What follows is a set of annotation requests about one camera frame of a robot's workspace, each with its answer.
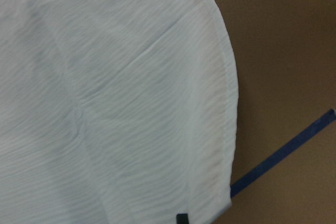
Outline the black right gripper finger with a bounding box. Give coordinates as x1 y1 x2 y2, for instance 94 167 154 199
176 214 188 224

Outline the light blue button shirt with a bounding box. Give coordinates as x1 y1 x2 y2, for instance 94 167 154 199
1 0 238 223

